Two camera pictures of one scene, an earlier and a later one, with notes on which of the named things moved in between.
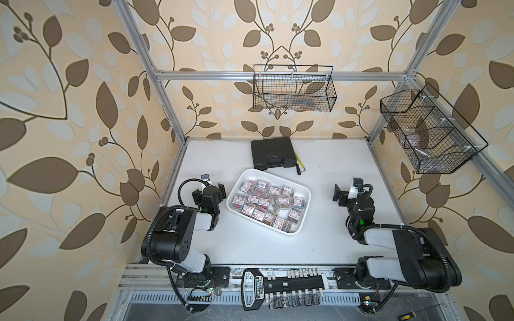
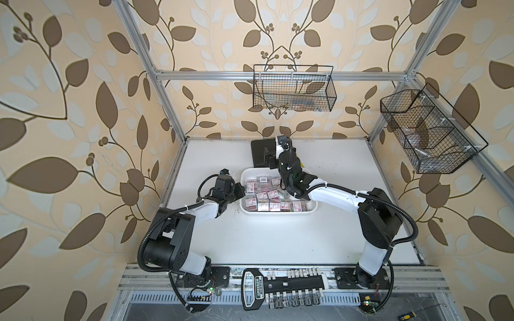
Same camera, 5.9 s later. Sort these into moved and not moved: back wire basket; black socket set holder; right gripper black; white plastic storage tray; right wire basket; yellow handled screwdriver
Moved: white plastic storage tray; right gripper black
Not moved: black socket set holder; back wire basket; right wire basket; yellow handled screwdriver
